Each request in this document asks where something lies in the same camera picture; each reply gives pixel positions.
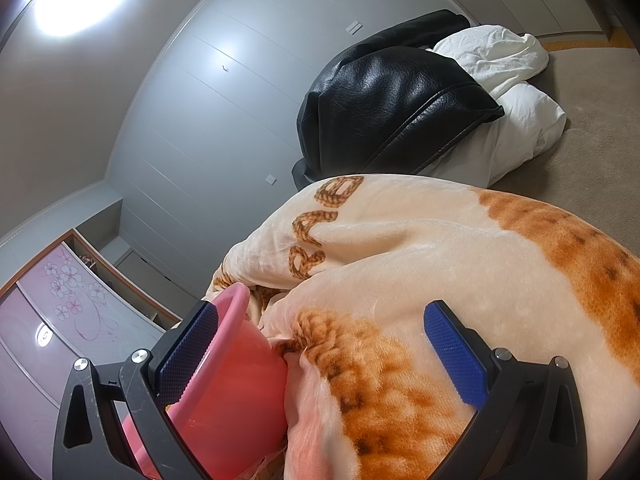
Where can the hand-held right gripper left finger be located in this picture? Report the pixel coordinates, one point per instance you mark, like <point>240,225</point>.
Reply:
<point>187,345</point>

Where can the cream and orange plush blanket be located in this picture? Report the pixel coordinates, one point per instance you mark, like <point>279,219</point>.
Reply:
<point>425,260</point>

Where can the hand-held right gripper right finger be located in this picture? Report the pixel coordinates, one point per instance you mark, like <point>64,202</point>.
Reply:
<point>457,355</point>

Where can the red plastic basin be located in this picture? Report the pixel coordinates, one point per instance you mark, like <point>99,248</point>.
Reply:
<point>235,395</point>

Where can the black leather jacket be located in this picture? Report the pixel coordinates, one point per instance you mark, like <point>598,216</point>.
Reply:
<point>385,105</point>

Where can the wardrobe with floral sliding door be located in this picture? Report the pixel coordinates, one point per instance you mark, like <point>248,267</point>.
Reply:
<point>60,320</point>

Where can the white duvet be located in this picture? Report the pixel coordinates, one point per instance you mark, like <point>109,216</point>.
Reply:
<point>520,110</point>

